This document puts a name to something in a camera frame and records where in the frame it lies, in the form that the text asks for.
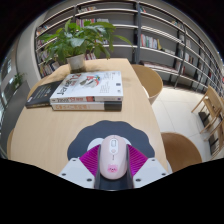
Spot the white illustrated cover book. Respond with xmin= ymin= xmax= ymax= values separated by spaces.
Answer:
xmin=49 ymin=70 xmax=124 ymax=105

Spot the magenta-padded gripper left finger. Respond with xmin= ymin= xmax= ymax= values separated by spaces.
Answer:
xmin=57 ymin=144 xmax=101 ymax=190

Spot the grey low counter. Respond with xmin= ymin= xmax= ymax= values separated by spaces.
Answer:
xmin=0 ymin=81 xmax=31 ymax=151

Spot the green potted plant white pot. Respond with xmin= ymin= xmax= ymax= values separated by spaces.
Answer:
xmin=37 ymin=18 xmax=133 ymax=74

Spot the wooden slat-frame chair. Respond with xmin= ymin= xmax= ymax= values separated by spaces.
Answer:
xmin=191 ymin=84 xmax=224 ymax=158

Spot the white red-lettered spine book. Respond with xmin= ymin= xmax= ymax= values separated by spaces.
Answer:
xmin=50 ymin=100 xmax=123 ymax=112

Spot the black hardcover book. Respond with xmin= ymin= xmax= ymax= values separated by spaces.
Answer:
xmin=24 ymin=79 xmax=64 ymax=109

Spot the pink computer mouse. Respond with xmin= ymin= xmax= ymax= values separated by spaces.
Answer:
xmin=98 ymin=134 xmax=129 ymax=181

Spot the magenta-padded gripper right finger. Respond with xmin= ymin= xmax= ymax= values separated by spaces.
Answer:
xmin=127 ymin=144 xmax=169 ymax=189

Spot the small leafy background plant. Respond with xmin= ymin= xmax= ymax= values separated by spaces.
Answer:
xmin=12 ymin=72 xmax=26 ymax=90

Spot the dark cartoon-eyed mouse pad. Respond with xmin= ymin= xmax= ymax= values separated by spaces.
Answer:
xmin=66 ymin=120 xmax=156 ymax=190

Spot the rounded wooden shell chair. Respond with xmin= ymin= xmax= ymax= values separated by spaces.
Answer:
xmin=6 ymin=128 xmax=16 ymax=160
xmin=160 ymin=132 xmax=203 ymax=173
xmin=131 ymin=63 xmax=164 ymax=106

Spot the grey bookshelf unit with books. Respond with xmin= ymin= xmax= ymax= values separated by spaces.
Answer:
xmin=33 ymin=0 xmax=224 ymax=101

